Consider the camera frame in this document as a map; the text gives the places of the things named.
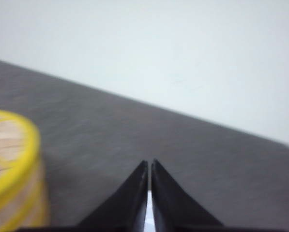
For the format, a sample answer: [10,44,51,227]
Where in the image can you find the bamboo steamer basket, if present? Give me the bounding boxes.
[0,161,50,232]

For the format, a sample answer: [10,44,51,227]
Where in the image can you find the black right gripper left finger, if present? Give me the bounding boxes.
[77,161,148,232]

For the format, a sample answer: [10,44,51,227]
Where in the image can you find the woven bamboo steamer lid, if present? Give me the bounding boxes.
[0,110,40,209]

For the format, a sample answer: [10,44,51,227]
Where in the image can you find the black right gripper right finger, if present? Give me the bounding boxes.
[151,159,223,232]

